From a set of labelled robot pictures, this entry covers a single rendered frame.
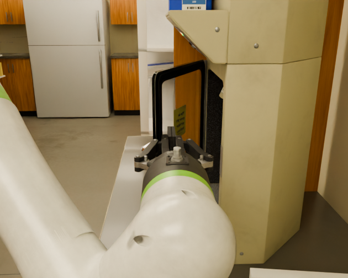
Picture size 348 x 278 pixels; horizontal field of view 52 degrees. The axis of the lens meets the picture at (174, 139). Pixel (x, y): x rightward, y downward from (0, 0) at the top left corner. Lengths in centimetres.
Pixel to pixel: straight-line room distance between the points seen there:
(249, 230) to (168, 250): 55
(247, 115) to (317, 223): 49
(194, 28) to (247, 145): 26
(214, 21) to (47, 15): 518
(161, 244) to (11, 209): 20
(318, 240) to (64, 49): 514
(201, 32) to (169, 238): 47
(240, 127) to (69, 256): 46
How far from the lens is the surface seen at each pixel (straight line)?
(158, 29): 212
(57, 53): 581
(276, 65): 74
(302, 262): 95
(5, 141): 49
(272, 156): 79
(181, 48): 108
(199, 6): 79
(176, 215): 33
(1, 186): 47
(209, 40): 71
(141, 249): 34
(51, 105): 598
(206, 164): 56
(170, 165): 45
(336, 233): 110
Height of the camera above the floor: 149
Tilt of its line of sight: 18 degrees down
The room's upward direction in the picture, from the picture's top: straight up
